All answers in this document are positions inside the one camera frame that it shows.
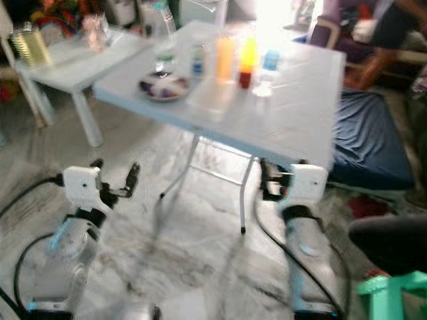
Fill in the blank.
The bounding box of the white folding table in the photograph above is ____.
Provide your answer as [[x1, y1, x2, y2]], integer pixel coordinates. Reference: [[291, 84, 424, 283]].
[[92, 20, 348, 235]]

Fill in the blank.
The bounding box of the dark blue cushion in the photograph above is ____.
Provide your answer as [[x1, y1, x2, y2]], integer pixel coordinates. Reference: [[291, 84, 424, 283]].
[[334, 89, 416, 192]]

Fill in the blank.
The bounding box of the red floor item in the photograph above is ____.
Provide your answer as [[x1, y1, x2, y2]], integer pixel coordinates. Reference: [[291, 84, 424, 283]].
[[347, 195, 391, 219]]

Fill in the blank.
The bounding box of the dark patterned plate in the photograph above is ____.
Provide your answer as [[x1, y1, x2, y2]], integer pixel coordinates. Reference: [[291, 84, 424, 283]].
[[138, 71, 191, 103]]

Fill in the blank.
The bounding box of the clear cup blue top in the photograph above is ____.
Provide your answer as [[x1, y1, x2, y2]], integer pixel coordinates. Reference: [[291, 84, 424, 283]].
[[252, 48, 284, 98]]

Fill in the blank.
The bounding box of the small white table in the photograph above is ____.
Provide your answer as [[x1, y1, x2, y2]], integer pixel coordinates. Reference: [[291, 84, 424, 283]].
[[10, 28, 147, 149]]

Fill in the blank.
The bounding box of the yellow and red bottle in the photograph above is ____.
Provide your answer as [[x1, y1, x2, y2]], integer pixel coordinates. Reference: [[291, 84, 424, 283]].
[[238, 37, 260, 90]]

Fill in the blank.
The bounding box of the orange drink bottle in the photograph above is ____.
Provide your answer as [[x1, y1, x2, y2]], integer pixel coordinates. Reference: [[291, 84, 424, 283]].
[[214, 33, 236, 82]]

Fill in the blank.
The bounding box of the black rounded bag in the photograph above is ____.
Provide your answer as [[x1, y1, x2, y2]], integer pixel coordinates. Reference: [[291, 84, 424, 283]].
[[348, 213, 427, 277]]

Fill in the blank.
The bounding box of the grey robot left leg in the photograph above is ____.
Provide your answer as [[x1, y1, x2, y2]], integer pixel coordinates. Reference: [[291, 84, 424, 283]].
[[117, 303, 161, 320]]

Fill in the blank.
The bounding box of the small blue label bottle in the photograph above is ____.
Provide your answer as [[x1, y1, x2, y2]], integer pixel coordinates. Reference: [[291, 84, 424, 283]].
[[189, 41, 207, 79]]

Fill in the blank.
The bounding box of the pinkish glass jar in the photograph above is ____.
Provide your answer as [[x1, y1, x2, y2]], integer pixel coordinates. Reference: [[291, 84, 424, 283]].
[[82, 15, 107, 54]]

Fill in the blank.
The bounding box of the gold ribbed tin can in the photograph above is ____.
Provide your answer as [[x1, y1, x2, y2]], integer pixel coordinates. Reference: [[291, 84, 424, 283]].
[[10, 22, 51, 67]]

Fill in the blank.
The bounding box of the clear plastic water bottle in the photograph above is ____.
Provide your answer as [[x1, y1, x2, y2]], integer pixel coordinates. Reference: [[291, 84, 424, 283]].
[[151, 0, 179, 75]]

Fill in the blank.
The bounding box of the seated person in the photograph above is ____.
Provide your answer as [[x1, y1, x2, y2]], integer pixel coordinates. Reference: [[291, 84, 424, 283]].
[[307, 0, 427, 91]]

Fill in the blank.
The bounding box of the orange flower bunch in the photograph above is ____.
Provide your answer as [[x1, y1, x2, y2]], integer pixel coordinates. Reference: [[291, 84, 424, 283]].
[[40, 0, 91, 27]]

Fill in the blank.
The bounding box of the green plastic stool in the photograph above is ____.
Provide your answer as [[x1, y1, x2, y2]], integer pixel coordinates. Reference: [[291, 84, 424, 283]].
[[355, 270, 427, 320]]

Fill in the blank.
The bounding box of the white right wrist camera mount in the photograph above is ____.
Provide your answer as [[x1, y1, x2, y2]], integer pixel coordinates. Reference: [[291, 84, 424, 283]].
[[286, 163, 329, 214]]

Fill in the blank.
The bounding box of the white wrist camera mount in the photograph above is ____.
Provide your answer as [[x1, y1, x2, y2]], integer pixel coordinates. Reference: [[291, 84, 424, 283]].
[[286, 163, 329, 214], [62, 166, 107, 213]]

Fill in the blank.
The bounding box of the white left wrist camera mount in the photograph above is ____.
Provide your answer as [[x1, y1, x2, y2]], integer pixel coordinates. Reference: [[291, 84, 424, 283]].
[[62, 166, 107, 213]]

